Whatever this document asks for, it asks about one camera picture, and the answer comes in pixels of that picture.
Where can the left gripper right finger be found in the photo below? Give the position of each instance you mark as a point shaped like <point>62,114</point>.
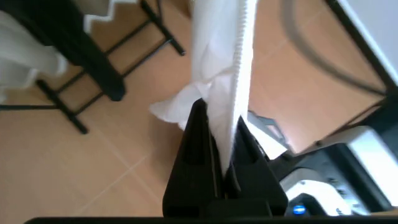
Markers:
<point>258,186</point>

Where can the white printed garment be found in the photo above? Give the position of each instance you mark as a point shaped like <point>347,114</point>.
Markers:
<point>217,62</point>

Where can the white curtain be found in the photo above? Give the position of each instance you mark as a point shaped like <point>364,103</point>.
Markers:
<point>25,59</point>

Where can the black clothes rack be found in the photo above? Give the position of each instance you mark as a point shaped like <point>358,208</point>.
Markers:
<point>71,116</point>

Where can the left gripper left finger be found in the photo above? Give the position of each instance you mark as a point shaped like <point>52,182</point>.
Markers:
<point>192,186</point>

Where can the black shorts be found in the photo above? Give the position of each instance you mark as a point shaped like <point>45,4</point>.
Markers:
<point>77,53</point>

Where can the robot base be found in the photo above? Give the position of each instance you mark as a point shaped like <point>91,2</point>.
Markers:
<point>342,174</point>

